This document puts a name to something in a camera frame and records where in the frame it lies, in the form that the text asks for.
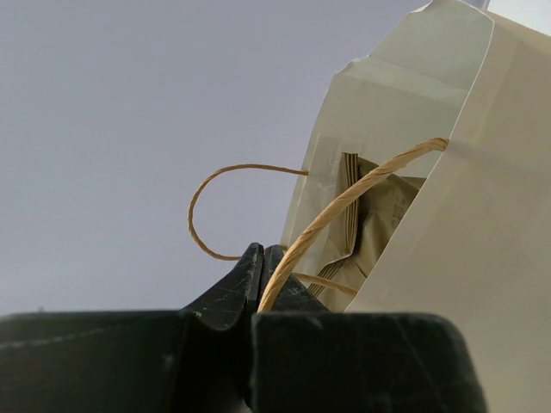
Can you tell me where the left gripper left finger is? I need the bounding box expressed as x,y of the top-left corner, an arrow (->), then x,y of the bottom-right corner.
1,243 -> 264,412

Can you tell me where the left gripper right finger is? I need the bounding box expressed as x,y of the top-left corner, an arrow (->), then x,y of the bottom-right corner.
247,243 -> 490,413

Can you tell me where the beige paper bag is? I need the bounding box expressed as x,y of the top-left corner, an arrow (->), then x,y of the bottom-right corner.
258,1 -> 550,412

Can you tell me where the brown snack packet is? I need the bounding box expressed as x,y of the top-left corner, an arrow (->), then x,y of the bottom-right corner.
308,175 -> 425,311

